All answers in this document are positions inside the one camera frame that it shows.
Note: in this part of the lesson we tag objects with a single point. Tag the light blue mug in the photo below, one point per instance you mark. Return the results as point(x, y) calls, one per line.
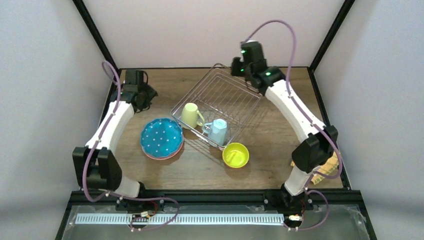
point(216, 131)

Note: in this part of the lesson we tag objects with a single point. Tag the yellow-green bowl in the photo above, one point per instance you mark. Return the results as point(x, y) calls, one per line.
point(235, 155)

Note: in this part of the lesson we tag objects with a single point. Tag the pink plate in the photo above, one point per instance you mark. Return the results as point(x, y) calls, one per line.
point(167, 157)

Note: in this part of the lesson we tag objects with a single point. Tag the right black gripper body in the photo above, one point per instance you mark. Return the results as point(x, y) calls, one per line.
point(236, 67)

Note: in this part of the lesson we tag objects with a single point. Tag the light green mug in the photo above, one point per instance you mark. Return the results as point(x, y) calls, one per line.
point(191, 116)

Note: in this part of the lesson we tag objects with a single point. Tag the metal wire dish rack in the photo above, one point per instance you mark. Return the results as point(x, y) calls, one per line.
point(219, 95)

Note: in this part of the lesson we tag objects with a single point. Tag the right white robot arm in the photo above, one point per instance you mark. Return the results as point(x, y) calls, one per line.
point(317, 140)

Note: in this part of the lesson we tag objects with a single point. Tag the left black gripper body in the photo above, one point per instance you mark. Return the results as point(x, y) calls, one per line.
point(148, 96)

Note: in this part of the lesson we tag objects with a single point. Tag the blue polka dot plate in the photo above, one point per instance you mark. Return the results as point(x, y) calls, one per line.
point(161, 137)

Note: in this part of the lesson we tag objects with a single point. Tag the black aluminium frame rail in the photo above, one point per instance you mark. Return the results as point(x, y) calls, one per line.
point(270, 198)

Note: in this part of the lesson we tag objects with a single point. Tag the white slotted cable duct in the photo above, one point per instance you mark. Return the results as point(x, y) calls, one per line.
point(270, 219)

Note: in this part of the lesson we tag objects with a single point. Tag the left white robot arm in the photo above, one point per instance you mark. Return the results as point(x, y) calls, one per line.
point(95, 163)

